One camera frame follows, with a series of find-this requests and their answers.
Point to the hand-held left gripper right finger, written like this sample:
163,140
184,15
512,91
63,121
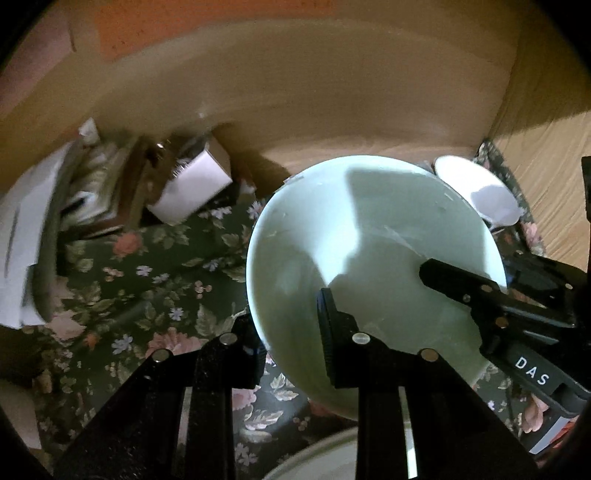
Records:
334,341

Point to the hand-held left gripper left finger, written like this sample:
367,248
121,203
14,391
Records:
242,360

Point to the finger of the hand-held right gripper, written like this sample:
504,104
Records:
457,284
540,281

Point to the mint green bowl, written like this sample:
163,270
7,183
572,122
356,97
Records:
369,240

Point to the white bowl with black pattern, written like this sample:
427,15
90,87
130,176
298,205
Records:
461,180

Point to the mint green plate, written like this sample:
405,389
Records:
318,461

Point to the floral tablecloth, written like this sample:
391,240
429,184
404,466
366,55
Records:
138,277

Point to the small white box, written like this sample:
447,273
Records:
194,189

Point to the stack of books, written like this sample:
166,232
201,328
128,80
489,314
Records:
106,184

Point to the wooden desk hutch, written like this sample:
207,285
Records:
323,92

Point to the stack of white papers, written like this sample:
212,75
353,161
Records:
23,240

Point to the pink sticky note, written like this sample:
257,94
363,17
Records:
37,60

